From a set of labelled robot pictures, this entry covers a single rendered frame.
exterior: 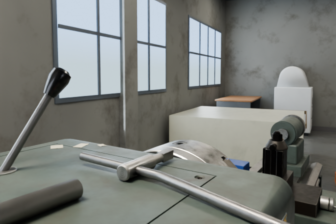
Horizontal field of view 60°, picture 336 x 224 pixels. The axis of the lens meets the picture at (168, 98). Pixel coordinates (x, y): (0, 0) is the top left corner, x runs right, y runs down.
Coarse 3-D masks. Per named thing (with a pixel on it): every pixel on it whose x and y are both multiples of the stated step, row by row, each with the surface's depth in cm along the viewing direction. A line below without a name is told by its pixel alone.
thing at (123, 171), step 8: (160, 152) 45; (168, 152) 45; (136, 160) 39; (144, 160) 40; (152, 160) 41; (160, 160) 44; (120, 168) 37; (128, 168) 37; (152, 168) 42; (120, 176) 37; (128, 176) 37
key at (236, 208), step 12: (84, 156) 43; (96, 156) 42; (144, 168) 38; (168, 180) 35; (180, 180) 34; (192, 192) 32; (204, 192) 31; (216, 204) 29; (228, 204) 28; (240, 204) 28; (240, 216) 27; (252, 216) 26; (264, 216) 26
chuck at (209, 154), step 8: (168, 144) 66; (176, 144) 65; (184, 144) 65; (192, 144) 66; (200, 144) 66; (192, 152) 61; (200, 152) 62; (208, 152) 63; (216, 152) 65; (208, 160) 60; (216, 160) 61
